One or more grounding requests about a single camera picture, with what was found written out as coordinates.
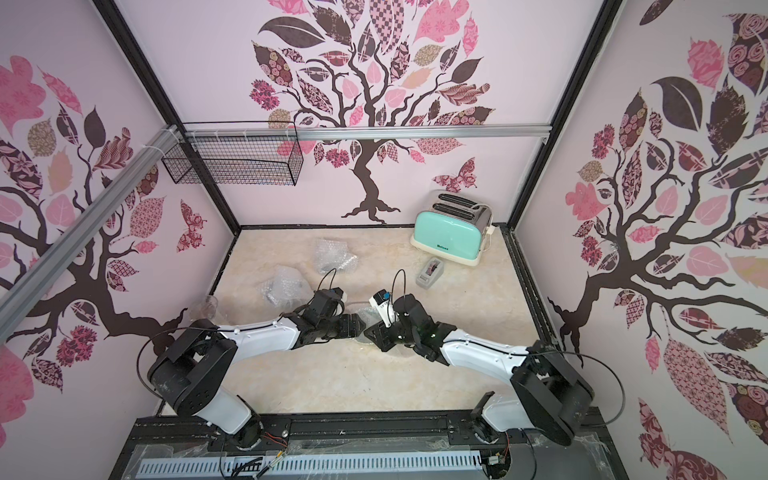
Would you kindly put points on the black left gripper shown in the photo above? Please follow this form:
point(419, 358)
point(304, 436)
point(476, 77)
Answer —
point(352, 329)

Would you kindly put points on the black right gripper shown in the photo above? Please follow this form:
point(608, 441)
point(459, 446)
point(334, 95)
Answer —
point(381, 331)

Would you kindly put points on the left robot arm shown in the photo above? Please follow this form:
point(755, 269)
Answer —
point(189, 375)

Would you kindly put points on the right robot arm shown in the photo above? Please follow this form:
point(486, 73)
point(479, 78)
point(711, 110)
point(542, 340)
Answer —
point(549, 395)

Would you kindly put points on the grey tape dispenser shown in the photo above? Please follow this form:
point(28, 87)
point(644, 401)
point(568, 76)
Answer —
point(430, 273)

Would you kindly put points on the mint green toaster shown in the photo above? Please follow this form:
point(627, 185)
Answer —
point(453, 227)

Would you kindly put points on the clear drinking glass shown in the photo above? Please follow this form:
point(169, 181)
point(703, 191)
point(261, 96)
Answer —
point(206, 308)

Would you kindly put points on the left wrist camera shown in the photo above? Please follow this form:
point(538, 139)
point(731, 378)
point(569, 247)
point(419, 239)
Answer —
point(325, 304)

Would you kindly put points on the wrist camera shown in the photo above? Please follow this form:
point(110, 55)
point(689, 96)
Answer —
point(382, 302)
point(325, 304)

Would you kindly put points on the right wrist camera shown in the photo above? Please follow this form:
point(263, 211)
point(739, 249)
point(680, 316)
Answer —
point(382, 302)

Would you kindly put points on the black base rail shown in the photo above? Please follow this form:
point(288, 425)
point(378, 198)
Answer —
point(459, 428)

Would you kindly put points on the black wire basket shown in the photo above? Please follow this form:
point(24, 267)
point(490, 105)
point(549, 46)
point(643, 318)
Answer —
point(237, 153)

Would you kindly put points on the white slotted cable duct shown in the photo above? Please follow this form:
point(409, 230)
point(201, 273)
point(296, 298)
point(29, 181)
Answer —
point(311, 465)

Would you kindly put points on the aluminium rail back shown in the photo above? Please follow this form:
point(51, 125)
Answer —
point(372, 132)

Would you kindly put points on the aluminium rail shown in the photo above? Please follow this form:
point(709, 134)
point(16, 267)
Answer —
point(372, 132)
point(17, 303)

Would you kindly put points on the aluminium rail left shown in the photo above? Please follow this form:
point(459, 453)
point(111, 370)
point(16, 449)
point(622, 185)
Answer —
point(17, 303)

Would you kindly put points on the black corner frame post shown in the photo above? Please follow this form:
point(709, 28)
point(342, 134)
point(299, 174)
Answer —
point(121, 32)

